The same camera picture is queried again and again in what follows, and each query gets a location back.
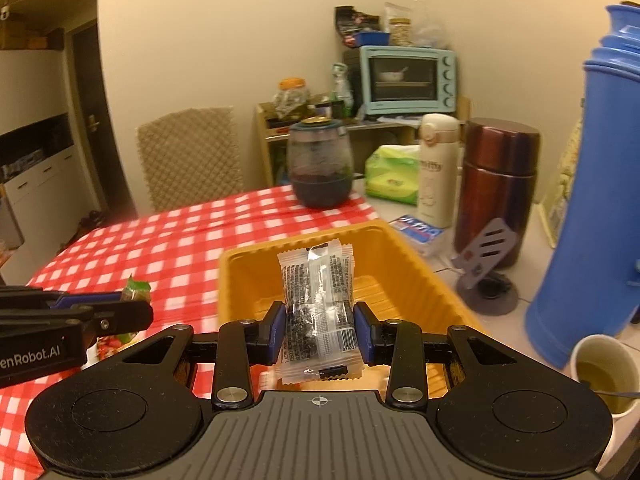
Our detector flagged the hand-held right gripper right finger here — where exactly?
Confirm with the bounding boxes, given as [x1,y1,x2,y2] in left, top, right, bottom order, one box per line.
[352,302,518,406]

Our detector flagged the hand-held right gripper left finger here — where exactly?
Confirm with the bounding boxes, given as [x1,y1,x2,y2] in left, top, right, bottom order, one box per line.
[122,301,288,409]

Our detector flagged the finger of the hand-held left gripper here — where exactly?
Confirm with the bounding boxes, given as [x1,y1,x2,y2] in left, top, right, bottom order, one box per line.
[0,301,154,336]
[0,287,124,310]

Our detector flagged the green snack packet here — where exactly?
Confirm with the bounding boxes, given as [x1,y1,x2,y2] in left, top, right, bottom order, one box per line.
[95,275,152,361]

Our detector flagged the clear packet of black snacks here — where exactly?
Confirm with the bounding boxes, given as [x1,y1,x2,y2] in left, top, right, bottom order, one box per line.
[276,241,363,386]

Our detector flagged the yellow plastic tray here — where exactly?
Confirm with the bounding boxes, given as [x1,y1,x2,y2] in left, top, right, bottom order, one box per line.
[218,219,481,392]

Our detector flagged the red checkered tablecloth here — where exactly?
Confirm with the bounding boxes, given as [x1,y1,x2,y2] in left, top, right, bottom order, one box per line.
[0,184,382,480]

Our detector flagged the blue and white small packet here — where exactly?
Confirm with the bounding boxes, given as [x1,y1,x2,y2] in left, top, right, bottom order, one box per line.
[387,214,451,257]

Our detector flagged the white cabinet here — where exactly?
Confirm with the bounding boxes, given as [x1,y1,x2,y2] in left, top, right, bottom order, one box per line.
[0,27,108,273]

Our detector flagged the green tissue pack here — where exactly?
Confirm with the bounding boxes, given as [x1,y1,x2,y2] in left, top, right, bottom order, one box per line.
[364,144,422,206]

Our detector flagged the glass jar with dark contents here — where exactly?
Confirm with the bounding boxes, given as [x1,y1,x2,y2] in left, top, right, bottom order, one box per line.
[286,116,355,209]

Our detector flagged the chair with beige quilted cover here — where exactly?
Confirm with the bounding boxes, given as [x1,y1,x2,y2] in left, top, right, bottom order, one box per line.
[136,106,246,213]

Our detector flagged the white thermos bottle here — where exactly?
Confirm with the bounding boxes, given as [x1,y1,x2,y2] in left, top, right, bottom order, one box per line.
[416,113,461,228]

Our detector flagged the wooden shelf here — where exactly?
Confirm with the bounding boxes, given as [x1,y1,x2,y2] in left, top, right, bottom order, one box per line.
[255,97,471,187]

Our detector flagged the brown metal thermos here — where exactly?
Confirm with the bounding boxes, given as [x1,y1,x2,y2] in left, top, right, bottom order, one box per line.
[452,117,542,268]

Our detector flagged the dark door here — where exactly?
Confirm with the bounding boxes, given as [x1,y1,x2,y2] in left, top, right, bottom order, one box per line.
[67,17,138,221]

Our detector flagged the orange lid plastic jar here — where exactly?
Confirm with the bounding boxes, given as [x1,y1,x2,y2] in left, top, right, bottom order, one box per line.
[272,77,311,121]

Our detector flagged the sunflower seed bag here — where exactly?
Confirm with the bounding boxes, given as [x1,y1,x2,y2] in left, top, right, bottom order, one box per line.
[539,120,586,248]

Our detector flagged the green bottle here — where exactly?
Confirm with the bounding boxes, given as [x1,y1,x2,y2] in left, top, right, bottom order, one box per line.
[331,62,353,118]

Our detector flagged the blue plastic thermos jug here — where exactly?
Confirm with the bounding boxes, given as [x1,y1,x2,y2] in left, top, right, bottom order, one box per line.
[524,4,640,368]

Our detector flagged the teal toaster oven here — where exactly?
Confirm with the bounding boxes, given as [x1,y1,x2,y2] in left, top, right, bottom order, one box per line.
[359,45,457,116]

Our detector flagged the jar of nuts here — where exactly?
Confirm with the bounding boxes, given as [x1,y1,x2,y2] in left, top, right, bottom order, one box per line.
[387,17,413,47]

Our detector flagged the clear plastic bag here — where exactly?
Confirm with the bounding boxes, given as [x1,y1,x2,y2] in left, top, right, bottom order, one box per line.
[410,2,448,50]

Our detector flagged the black snack bag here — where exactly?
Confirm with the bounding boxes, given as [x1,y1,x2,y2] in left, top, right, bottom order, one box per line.
[334,5,383,48]

